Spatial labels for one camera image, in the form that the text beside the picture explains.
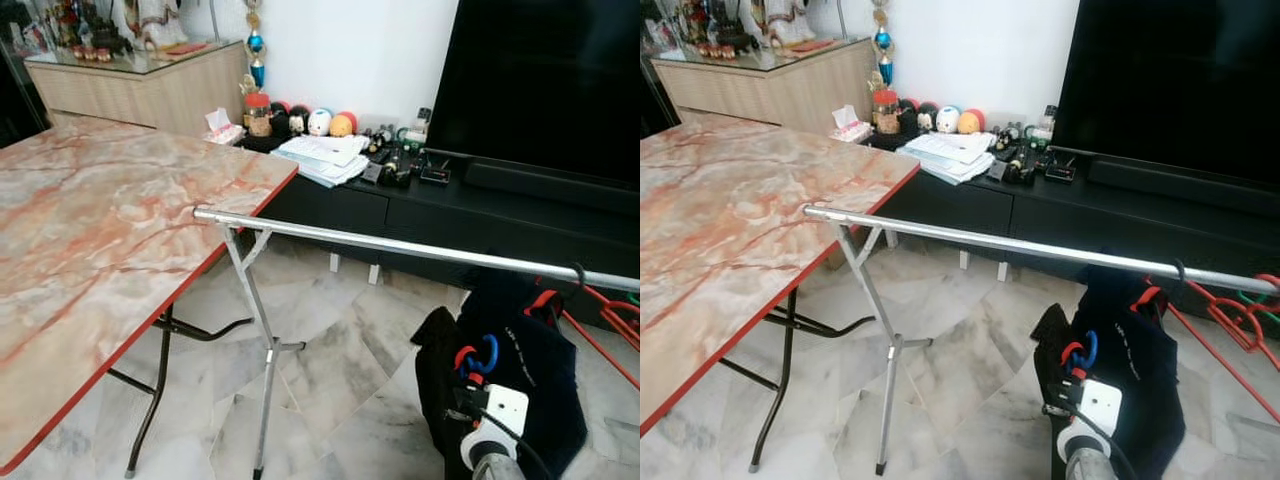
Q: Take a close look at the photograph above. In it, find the red hanger with black hook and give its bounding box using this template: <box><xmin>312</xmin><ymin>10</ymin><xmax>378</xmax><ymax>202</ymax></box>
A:
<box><xmin>525</xmin><ymin>262</ymin><xmax>591</xmax><ymax>316</ymax></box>
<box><xmin>1130</xmin><ymin>258</ymin><xmax>1193</xmax><ymax>313</ymax></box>

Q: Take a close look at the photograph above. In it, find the black television console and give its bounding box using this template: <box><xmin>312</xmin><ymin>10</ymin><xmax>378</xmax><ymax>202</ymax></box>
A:
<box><xmin>240</xmin><ymin>135</ymin><xmax>641</xmax><ymax>291</ymax></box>
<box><xmin>865</xmin><ymin>135</ymin><xmax>1280</xmax><ymax>281</ymax></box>

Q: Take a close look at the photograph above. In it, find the gold and blue trophy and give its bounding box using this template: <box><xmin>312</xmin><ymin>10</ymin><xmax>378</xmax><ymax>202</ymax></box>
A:
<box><xmin>243</xmin><ymin>0</ymin><xmax>269</xmax><ymax>93</ymax></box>
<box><xmin>870</xmin><ymin>0</ymin><xmax>896</xmax><ymax>91</ymax></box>

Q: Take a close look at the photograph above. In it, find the stack of white papers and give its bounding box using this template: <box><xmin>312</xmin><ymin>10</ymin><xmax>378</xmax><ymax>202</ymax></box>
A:
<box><xmin>272</xmin><ymin>133</ymin><xmax>371</xmax><ymax>189</ymax></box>
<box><xmin>895</xmin><ymin>130</ymin><xmax>996</xmax><ymax>186</ymax></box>

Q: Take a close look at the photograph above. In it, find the navy t-shirt with white print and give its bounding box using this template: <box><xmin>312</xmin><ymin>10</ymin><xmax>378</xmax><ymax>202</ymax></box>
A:
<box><xmin>1075</xmin><ymin>265</ymin><xmax>1214</xmax><ymax>480</ymax></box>
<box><xmin>458</xmin><ymin>270</ymin><xmax>591</xmax><ymax>479</ymax></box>

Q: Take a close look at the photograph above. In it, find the marble top folding table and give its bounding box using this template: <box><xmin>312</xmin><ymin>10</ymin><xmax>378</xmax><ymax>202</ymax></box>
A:
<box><xmin>0</xmin><ymin>118</ymin><xmax>300</xmax><ymax>479</ymax></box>
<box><xmin>640</xmin><ymin>112</ymin><xmax>921</xmax><ymax>476</ymax></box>

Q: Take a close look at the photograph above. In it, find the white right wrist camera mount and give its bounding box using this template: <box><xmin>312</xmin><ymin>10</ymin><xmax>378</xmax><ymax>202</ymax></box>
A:
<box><xmin>1055</xmin><ymin>378</ymin><xmax>1123</xmax><ymax>463</ymax></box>
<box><xmin>460</xmin><ymin>385</ymin><xmax>529</xmax><ymax>471</ymax></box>

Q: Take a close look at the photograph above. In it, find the white robed figurine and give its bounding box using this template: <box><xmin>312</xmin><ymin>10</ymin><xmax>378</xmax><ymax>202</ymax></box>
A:
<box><xmin>745</xmin><ymin>0</ymin><xmax>819</xmax><ymax>49</ymax></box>
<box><xmin>112</xmin><ymin>0</ymin><xmax>191</xmax><ymax>51</ymax></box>

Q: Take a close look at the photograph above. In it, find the red plastic hanger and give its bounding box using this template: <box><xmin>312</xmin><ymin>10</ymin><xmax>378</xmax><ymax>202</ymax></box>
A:
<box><xmin>560</xmin><ymin>283</ymin><xmax>641</xmax><ymax>391</ymax></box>
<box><xmin>1165</xmin><ymin>272</ymin><xmax>1280</xmax><ymax>421</ymax></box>

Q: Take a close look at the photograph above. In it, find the black soundbar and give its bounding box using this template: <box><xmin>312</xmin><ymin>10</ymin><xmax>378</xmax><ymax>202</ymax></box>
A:
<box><xmin>1088</xmin><ymin>158</ymin><xmax>1280</xmax><ymax>216</ymax></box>
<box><xmin>462</xmin><ymin>160</ymin><xmax>641</xmax><ymax>216</ymax></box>

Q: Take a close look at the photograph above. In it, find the glass jar with red lid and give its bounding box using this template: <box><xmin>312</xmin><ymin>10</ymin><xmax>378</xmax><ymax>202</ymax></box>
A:
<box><xmin>872</xmin><ymin>90</ymin><xmax>901</xmax><ymax>136</ymax></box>
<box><xmin>244</xmin><ymin>92</ymin><xmax>274</xmax><ymax>138</ymax></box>

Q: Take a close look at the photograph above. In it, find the black flat screen television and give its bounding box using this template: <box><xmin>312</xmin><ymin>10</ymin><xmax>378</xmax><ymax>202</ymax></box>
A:
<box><xmin>425</xmin><ymin>0</ymin><xmax>641</xmax><ymax>186</ymax></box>
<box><xmin>1050</xmin><ymin>0</ymin><xmax>1280</xmax><ymax>186</ymax></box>

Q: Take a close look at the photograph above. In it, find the pink tissue pack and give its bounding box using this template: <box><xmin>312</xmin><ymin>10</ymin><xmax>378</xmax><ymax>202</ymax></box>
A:
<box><xmin>831</xmin><ymin>104</ymin><xmax>873</xmax><ymax>143</ymax></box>
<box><xmin>204</xmin><ymin>107</ymin><xmax>245</xmax><ymax>145</ymax></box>

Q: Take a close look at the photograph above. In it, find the light wooden sideboard cabinet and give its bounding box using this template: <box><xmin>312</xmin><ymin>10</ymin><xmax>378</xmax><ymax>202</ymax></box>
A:
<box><xmin>24</xmin><ymin>40</ymin><xmax>249</xmax><ymax>136</ymax></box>
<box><xmin>650</xmin><ymin>38</ymin><xmax>881</xmax><ymax>136</ymax></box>

